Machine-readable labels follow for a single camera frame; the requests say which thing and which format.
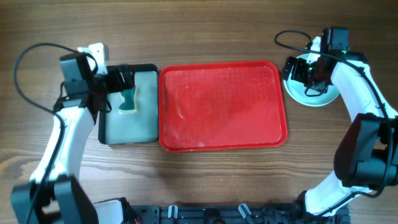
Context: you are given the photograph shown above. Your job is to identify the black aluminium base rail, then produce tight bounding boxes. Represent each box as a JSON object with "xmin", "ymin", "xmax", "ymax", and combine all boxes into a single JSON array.
[{"xmin": 132, "ymin": 202, "xmax": 351, "ymax": 224}]

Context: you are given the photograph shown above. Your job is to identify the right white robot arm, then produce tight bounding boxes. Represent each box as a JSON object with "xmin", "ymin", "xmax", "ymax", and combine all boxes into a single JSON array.
[{"xmin": 281, "ymin": 27, "xmax": 397, "ymax": 218}]

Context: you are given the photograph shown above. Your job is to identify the light green plate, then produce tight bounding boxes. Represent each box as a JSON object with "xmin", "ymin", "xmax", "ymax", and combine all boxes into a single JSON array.
[{"xmin": 280, "ymin": 54, "xmax": 340, "ymax": 107}]

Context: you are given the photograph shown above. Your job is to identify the dark grey metal tray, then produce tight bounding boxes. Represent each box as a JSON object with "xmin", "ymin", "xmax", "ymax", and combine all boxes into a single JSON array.
[{"xmin": 98, "ymin": 63, "xmax": 159, "ymax": 145}]

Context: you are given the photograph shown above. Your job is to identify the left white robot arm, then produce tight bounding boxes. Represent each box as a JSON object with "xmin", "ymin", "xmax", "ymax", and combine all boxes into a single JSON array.
[{"xmin": 11, "ymin": 97, "xmax": 140, "ymax": 223}]

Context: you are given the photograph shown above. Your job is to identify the green yellow sponge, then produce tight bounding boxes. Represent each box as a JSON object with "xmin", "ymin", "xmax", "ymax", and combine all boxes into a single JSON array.
[{"xmin": 118, "ymin": 87, "xmax": 137, "ymax": 114}]

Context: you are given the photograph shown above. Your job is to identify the red plastic tray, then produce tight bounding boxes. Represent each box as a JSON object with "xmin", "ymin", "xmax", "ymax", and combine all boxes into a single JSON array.
[{"xmin": 159, "ymin": 60, "xmax": 289, "ymax": 152}]

